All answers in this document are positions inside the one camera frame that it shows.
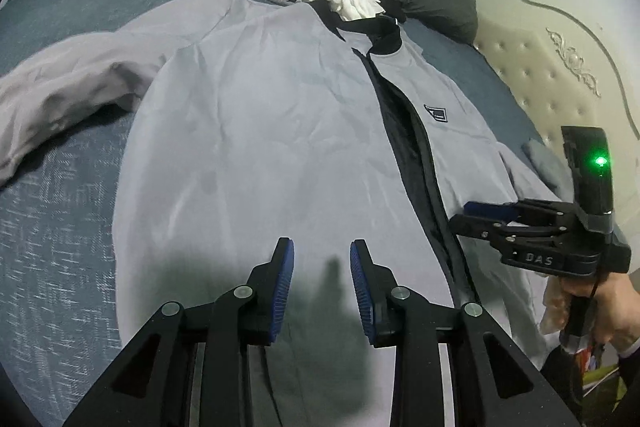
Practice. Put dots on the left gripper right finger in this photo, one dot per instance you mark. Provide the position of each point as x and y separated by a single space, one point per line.
373 284

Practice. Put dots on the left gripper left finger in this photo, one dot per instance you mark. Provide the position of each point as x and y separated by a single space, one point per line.
270 283

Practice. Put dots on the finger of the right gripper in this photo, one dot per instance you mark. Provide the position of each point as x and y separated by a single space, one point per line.
475 226
492 209

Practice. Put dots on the grey zip jacket black collar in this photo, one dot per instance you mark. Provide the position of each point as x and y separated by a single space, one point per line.
255 122

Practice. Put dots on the person's right hand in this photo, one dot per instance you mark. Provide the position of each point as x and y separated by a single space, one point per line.
617 319

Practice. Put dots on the cream tufted headboard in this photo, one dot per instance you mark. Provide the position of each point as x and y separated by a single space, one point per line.
573 62

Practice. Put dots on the blue patterned bed cover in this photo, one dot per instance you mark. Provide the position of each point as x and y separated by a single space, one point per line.
58 318

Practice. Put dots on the black camera box green light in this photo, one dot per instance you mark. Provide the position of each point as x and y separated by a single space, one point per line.
587 155

